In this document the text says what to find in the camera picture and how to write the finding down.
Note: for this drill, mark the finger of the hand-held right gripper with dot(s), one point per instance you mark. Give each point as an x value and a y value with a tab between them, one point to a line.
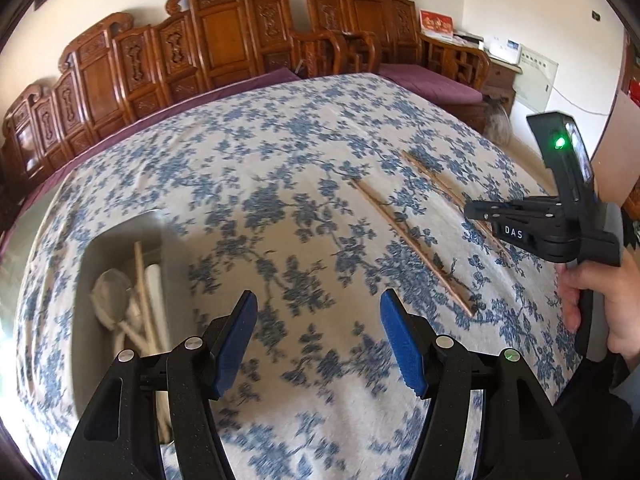
520	204
480	215

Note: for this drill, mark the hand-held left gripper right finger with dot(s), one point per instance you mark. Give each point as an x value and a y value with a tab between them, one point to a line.
400	345

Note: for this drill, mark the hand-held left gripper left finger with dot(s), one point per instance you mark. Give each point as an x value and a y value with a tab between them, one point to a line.
232	350

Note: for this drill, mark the brown wooden chopstick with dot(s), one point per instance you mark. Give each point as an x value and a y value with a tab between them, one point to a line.
435	180
415	245

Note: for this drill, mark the cream chopstick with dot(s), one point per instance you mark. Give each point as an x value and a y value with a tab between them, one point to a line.
149	320
138	270

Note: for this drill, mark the grey utensil holder box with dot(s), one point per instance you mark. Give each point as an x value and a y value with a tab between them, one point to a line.
175	240

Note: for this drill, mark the cream plastic rice spoon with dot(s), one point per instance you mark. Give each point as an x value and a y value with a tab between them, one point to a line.
110	295

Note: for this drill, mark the person's right hand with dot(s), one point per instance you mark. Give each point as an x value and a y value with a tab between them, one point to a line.
622	310

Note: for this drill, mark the tan door panel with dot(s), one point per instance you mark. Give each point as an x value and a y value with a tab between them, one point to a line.
617	150

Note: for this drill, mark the grey fluffy object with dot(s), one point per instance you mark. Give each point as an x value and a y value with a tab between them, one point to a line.
499	122

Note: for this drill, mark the wooden side cabinet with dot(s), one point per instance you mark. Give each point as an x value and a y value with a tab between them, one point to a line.
500	82

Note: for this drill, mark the white box on cabinet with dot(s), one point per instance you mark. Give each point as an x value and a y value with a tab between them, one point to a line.
505	49

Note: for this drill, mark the purple seat cushion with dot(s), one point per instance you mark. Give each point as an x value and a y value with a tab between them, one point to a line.
435	82

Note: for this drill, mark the red calendar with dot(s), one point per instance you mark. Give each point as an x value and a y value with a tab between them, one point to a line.
436	24

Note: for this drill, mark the blue floral tablecloth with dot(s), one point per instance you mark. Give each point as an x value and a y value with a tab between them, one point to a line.
250	150

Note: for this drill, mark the person's dark clothing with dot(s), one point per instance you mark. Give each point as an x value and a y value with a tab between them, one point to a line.
595	435

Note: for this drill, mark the short carved wooden bench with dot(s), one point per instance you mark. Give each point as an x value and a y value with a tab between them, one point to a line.
370	15

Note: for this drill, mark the long carved wooden bench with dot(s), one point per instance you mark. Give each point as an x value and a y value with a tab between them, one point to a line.
150	60

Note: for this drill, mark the white wall panel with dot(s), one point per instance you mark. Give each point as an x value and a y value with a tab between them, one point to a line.
536	77

